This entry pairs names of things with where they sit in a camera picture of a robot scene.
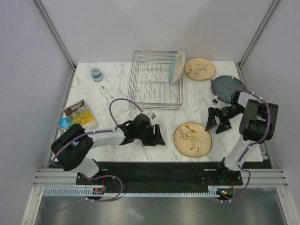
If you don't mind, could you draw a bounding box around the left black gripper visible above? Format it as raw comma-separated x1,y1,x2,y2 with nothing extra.
136,124,165,146

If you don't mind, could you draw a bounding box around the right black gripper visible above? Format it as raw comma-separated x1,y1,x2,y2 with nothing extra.
205,104,244,134

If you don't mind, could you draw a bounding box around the cream plate with yellow bird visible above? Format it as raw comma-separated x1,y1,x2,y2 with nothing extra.
174,123,212,158

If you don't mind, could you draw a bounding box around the blue and cream plate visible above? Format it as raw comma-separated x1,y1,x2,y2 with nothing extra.
169,50,186,84

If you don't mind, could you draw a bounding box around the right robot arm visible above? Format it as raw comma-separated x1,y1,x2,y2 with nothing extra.
205,91,279,185

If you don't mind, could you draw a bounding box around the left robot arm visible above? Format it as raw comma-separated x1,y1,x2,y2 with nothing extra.
51,113,165,184

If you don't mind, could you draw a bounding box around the dark teal plate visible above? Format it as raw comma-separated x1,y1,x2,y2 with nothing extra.
211,75,246,103

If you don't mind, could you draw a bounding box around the cream plate with blue bird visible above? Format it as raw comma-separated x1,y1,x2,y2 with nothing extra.
185,58,216,81

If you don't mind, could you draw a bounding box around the white pen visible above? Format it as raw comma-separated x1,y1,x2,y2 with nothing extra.
101,85,113,99

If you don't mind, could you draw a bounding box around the brown and yellow book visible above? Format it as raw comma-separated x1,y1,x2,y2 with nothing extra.
64,99,98,129

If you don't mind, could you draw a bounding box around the small blue-lidded jar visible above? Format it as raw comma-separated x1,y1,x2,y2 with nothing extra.
90,67,103,82

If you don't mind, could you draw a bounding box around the blue paperback book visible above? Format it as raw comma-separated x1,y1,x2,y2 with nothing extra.
60,117,72,135

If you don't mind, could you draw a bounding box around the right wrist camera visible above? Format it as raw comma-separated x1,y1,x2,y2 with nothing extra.
212,99,220,105

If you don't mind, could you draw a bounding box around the metal wire dish rack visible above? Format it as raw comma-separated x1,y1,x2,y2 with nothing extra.
127,50,184,110

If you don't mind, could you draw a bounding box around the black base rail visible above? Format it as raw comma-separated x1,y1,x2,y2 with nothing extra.
75,162,243,194

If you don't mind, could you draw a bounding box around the white cable duct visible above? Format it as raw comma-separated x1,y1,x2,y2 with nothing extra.
43,187,105,197

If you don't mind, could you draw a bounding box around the aluminium frame profile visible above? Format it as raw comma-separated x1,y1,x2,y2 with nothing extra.
33,0,76,71

